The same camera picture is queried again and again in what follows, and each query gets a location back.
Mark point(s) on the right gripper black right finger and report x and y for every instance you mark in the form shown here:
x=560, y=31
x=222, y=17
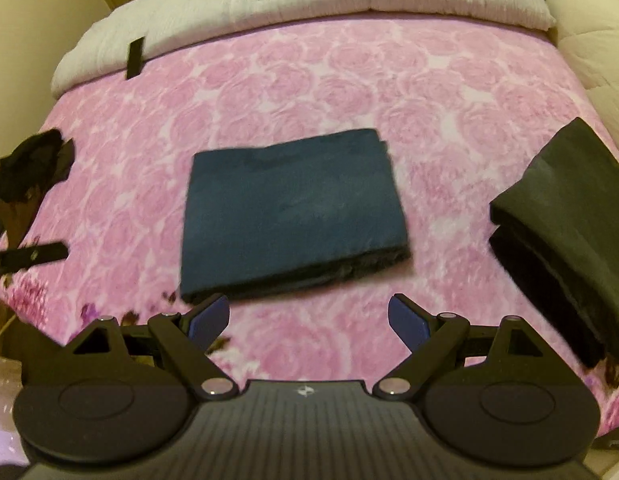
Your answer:
x=451, y=359

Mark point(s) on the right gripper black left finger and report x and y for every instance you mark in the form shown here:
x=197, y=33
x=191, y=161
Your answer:
x=163, y=360

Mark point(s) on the dark blue denim jeans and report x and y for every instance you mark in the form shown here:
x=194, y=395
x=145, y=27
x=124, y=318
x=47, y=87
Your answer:
x=298, y=214

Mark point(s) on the white quilted comforter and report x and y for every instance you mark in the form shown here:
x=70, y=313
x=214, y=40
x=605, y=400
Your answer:
x=168, y=25

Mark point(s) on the black fabric storage bag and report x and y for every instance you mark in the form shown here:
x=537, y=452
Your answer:
x=557, y=235

